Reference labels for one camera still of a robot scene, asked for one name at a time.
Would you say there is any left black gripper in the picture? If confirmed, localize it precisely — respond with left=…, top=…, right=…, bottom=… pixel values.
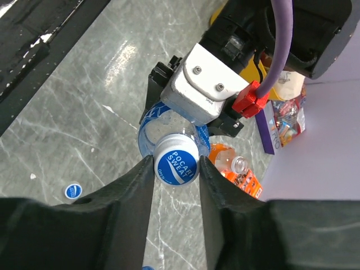
left=199, top=0, right=270, bottom=137

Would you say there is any blue pocari bottle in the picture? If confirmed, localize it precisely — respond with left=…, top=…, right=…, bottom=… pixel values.
left=142, top=265, right=155, bottom=270
left=138, top=101, right=210, bottom=157

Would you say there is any blue bottle cap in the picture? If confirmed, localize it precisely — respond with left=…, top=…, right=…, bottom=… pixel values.
left=154, top=133, right=200, bottom=186
left=64, top=183, right=83, bottom=200

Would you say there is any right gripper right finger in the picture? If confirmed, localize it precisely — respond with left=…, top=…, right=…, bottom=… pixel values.
left=199, top=156, right=359, bottom=269

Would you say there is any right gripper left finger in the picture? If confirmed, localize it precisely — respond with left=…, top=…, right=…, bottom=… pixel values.
left=1, top=156, right=154, bottom=269

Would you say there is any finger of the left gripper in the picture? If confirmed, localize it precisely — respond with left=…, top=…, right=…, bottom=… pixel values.
left=139, top=56, right=182, bottom=124

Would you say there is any colourful snack bag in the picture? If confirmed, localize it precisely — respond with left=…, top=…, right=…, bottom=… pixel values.
left=272, top=84, right=306, bottom=147

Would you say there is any blue bottle cap front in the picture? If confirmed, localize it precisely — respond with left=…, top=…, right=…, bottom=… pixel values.
left=154, top=133, right=200, bottom=186

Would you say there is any orange drink bottle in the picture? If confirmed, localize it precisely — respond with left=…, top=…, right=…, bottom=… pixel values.
left=209, top=143, right=250, bottom=182

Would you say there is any purple white box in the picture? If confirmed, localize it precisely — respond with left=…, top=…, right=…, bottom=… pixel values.
left=255, top=101, right=282, bottom=155

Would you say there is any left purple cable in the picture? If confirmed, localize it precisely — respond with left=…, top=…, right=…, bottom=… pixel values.
left=258, top=0, right=295, bottom=98

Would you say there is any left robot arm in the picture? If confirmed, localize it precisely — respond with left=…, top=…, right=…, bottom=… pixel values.
left=144, top=1, right=359, bottom=137

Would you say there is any blue bottle cap middle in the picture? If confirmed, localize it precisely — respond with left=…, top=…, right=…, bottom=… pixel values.
left=64, top=183, right=83, bottom=200

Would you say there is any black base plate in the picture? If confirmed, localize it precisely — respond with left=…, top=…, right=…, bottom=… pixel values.
left=1, top=0, right=109, bottom=133

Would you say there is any orange snack box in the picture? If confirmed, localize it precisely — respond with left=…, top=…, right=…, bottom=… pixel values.
left=221, top=169, right=263, bottom=199

